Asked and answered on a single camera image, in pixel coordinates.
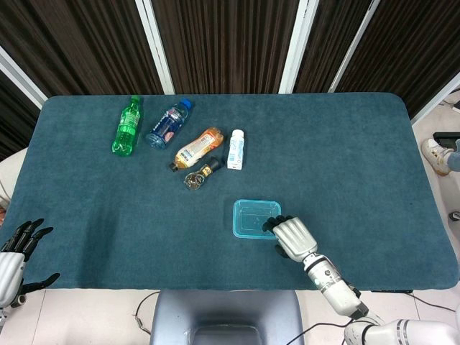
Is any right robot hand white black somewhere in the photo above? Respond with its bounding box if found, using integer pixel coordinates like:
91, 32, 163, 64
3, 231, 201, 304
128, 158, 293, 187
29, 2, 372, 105
262, 214, 319, 262

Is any green plastic soda bottle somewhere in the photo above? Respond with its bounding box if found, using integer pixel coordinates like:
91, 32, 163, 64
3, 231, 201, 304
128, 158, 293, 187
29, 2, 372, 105
111, 95, 144, 157

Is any brown pleated white-framed screen panel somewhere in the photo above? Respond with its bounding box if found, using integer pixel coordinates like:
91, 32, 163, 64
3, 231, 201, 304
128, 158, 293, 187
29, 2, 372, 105
279, 0, 381, 94
135, 0, 310, 95
0, 46, 48, 159
0, 0, 176, 109
330, 0, 460, 123

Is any small white milk bottle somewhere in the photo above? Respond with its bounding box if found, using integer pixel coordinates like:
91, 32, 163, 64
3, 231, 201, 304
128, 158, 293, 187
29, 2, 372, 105
226, 129, 246, 170

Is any glass pepper grinder black cap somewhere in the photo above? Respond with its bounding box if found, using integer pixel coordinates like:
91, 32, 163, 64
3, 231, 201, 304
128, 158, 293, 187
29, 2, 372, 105
184, 157, 221, 191

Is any blue capped water bottle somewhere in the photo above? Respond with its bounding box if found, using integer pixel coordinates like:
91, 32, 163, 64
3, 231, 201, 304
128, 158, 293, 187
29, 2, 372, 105
145, 98, 195, 150

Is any flat black object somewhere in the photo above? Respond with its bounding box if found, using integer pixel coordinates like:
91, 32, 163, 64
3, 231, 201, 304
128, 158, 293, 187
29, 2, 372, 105
433, 132, 460, 148

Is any orange juice bottle black cap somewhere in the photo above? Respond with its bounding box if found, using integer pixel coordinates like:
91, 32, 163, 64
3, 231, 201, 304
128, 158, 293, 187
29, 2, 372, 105
169, 126, 225, 173

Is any blue jeans leg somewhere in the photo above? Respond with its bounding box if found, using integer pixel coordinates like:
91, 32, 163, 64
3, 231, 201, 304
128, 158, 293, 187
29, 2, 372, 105
445, 138, 460, 172

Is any teal velvet tablecloth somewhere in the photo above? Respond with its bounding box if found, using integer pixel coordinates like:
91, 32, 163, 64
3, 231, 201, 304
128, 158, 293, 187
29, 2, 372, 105
1, 92, 460, 291

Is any clear blue plastic container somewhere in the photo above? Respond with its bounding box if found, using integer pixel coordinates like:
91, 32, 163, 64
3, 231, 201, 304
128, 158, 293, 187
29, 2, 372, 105
232, 199, 284, 239

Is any thin black floor cable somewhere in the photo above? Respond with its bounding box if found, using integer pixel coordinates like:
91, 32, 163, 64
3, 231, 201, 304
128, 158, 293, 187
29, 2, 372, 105
287, 321, 348, 345
133, 291, 161, 335

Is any white sneaker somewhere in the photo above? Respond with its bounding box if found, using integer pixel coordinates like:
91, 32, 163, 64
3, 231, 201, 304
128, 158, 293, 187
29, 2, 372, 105
420, 138, 452, 176

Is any grey blue robot torso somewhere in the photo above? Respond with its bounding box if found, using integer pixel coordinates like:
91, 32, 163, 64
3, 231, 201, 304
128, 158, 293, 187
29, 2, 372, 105
149, 289, 305, 345

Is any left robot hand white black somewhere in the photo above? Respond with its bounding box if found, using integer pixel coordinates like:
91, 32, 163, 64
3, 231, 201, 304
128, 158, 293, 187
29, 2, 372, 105
0, 218, 61, 308

